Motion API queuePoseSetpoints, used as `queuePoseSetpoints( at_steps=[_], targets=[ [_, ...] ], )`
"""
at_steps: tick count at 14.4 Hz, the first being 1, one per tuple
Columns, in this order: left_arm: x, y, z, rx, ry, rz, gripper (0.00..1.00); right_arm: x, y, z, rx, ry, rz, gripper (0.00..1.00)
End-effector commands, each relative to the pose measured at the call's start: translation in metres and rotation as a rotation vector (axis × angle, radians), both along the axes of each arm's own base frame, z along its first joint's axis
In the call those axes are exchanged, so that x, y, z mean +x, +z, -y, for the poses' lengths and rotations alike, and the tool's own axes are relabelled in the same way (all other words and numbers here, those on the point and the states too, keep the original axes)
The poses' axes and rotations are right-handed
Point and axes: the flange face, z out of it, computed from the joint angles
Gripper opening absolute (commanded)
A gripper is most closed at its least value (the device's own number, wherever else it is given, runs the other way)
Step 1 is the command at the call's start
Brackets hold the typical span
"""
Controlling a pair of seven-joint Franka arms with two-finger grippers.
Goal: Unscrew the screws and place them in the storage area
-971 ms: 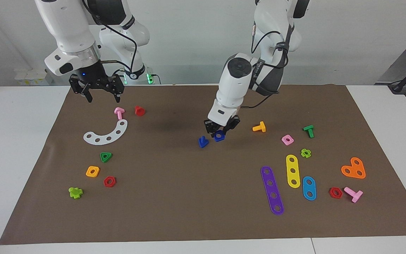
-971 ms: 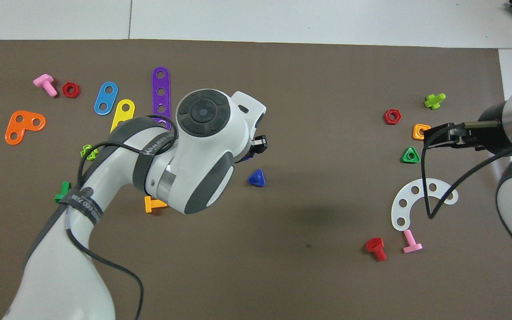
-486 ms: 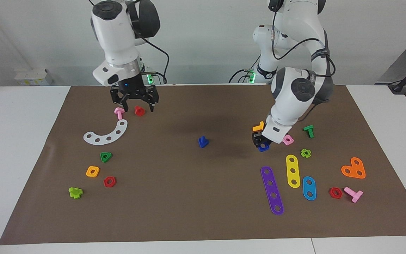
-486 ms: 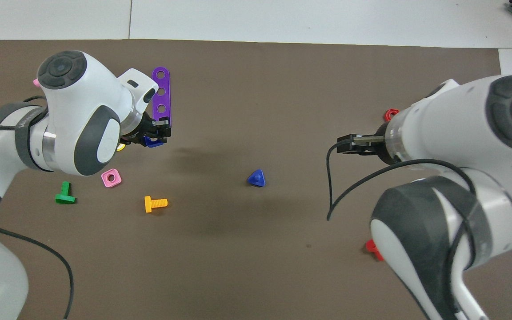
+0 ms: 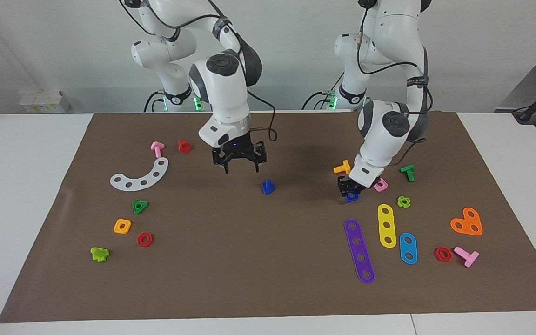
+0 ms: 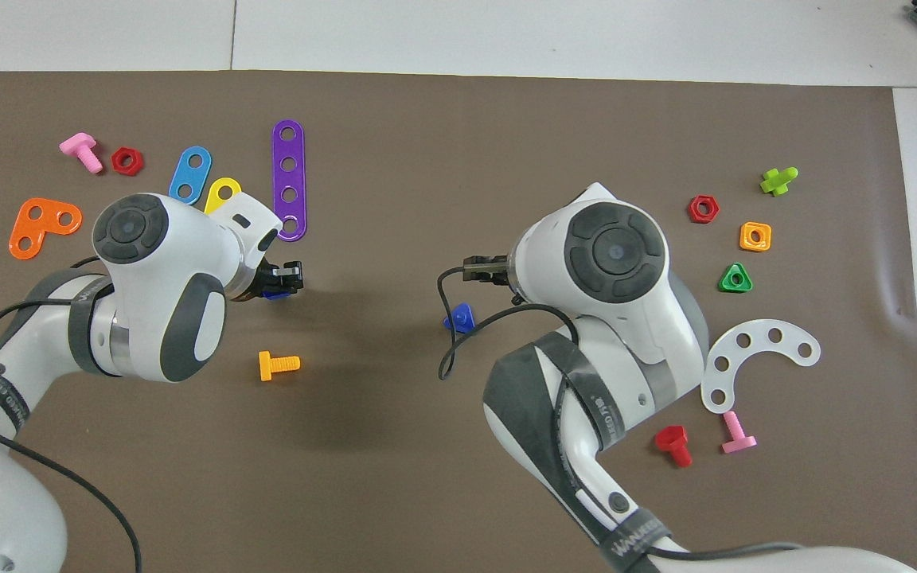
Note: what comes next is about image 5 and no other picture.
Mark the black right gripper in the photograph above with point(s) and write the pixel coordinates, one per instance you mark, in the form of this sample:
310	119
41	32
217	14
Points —
240	152

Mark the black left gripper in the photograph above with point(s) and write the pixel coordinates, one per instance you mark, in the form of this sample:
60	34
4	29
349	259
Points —
349	185

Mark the blue square plastic nut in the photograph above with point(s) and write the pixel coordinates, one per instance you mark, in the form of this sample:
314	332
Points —
348	198

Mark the blue triangle-head plastic screw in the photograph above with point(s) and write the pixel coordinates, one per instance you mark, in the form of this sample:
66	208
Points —
268	188

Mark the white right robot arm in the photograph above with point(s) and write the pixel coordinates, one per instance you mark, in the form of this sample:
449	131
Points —
224	93

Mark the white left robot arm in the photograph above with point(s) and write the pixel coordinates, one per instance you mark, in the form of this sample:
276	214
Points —
389	139

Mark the orange plastic screw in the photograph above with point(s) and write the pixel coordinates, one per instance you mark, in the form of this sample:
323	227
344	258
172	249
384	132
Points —
342	167

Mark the pink square plastic nut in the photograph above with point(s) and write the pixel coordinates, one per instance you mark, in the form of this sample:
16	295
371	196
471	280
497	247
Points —
383	187

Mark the yellow three-hole plate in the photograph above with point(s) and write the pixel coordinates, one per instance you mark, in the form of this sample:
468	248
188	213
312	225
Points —
386	217

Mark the lime flower plastic nut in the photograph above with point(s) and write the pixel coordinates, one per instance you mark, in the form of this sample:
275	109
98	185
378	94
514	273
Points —
400	203

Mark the purple four-hole plate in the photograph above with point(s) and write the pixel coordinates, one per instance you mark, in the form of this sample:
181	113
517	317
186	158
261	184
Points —
359	250

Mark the dark green plastic screw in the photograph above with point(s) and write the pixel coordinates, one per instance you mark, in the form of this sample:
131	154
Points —
409	173

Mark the red plastic screw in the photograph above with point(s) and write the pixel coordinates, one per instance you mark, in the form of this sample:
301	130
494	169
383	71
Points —
184	146

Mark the blue two-hole plate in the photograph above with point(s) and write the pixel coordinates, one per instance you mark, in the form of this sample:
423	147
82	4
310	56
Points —
408	248

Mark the small pink plastic screw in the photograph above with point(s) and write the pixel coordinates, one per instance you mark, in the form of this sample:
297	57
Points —
157	148

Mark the white curved perforated plate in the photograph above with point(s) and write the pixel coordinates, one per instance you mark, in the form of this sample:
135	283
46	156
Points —
150	179

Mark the brown table mat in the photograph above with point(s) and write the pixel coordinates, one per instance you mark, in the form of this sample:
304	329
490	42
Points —
268	260

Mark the green triangle plastic nut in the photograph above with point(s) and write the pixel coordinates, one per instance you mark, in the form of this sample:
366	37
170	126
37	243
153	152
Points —
144	204

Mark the red hexagon plastic nut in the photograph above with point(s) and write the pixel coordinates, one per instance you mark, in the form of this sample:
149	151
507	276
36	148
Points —
150	242
449	256

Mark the orange heart-shaped plate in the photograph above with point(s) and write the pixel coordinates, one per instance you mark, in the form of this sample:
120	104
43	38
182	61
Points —
467	223

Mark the large pink plastic screw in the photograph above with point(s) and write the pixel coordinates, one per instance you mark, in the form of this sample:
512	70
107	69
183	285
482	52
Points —
469	257

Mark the orange square plastic nut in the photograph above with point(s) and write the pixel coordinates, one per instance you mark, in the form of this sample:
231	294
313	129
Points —
117	228

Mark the lime green plastic screw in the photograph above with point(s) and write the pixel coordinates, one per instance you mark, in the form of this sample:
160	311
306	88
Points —
99	255

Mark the white cardboard box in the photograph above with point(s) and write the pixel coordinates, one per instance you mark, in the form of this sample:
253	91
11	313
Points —
40	102

